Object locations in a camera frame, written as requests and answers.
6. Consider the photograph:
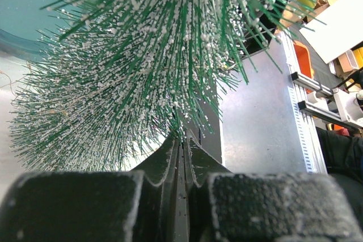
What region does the small frosted christmas tree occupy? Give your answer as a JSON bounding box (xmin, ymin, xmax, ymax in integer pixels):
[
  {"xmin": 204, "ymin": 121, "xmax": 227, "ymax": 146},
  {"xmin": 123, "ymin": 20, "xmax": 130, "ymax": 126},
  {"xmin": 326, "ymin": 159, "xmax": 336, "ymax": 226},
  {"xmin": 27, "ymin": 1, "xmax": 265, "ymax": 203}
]
[{"xmin": 10, "ymin": 0, "xmax": 310, "ymax": 171}]

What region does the person in dark clothes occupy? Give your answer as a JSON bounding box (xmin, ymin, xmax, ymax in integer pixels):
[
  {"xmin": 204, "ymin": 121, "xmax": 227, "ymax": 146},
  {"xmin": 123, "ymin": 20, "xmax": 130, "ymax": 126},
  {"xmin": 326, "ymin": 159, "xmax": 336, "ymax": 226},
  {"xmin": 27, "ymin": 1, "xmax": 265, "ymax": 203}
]
[{"xmin": 316, "ymin": 128, "xmax": 362, "ymax": 184}]

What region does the orange bin in background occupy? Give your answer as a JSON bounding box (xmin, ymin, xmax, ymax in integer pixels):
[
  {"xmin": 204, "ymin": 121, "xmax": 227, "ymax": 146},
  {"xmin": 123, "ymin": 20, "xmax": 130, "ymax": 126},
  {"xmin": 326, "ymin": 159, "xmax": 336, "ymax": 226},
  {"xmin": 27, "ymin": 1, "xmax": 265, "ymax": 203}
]
[{"xmin": 293, "ymin": 40, "xmax": 315, "ymax": 79}]

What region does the white board in background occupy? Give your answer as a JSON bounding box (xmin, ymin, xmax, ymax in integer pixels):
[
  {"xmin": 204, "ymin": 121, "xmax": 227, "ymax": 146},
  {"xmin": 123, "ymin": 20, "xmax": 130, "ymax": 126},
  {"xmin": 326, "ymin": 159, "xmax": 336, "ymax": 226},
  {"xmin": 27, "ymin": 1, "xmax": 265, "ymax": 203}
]
[{"xmin": 299, "ymin": 0, "xmax": 362, "ymax": 63}]

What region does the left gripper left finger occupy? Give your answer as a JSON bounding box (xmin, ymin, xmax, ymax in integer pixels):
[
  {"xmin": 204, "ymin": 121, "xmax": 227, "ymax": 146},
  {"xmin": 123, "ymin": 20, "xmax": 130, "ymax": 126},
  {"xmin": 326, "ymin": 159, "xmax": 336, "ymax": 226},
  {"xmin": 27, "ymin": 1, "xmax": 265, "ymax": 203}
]
[{"xmin": 1, "ymin": 138, "xmax": 179, "ymax": 241}]

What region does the blue plastic tub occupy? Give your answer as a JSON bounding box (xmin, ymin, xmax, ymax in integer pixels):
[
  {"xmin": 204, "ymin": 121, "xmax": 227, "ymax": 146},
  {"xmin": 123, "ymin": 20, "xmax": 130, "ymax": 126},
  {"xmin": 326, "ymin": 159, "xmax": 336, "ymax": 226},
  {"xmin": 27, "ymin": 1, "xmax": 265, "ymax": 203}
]
[{"xmin": 1, "ymin": 0, "xmax": 80, "ymax": 61}]

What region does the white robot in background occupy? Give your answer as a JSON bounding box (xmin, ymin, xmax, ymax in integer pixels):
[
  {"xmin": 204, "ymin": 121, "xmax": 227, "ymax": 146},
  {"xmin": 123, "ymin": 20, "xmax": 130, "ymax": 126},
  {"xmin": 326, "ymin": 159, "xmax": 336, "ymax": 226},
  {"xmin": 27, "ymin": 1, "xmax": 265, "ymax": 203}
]
[{"xmin": 332, "ymin": 88, "xmax": 362, "ymax": 129}]

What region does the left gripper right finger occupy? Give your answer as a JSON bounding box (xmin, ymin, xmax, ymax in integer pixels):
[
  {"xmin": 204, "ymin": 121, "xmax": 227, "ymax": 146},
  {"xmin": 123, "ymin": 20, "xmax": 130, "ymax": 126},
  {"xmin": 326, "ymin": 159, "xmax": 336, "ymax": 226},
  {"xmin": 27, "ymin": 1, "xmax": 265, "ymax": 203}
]
[{"xmin": 184, "ymin": 131, "xmax": 362, "ymax": 241}]

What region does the grey slotted cable duct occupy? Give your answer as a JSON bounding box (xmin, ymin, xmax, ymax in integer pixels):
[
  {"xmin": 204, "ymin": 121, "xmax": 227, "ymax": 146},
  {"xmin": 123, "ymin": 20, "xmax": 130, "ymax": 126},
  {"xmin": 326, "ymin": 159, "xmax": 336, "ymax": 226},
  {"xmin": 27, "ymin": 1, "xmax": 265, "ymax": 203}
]
[{"xmin": 288, "ymin": 84, "xmax": 327, "ymax": 174}]

